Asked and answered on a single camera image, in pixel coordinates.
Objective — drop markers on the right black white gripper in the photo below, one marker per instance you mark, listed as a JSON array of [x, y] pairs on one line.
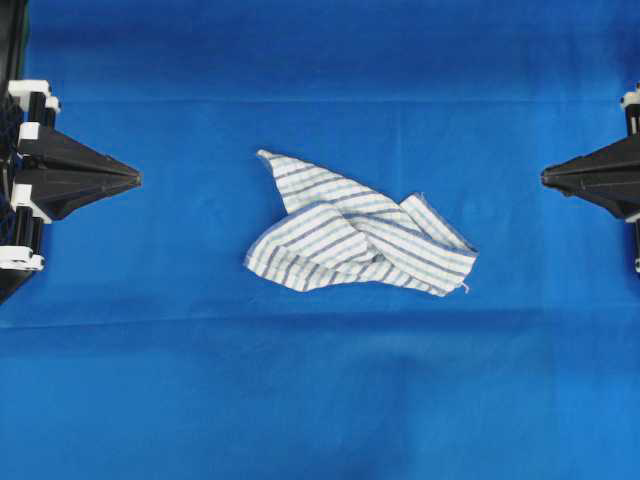
[[620, 156]]

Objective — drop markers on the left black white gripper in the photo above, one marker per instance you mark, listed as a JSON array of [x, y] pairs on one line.
[[38, 197]]

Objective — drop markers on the blue striped white towel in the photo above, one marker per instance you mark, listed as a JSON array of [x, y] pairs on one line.
[[339, 231]]

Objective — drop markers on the blue table cloth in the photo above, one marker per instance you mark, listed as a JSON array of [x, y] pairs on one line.
[[146, 350]]

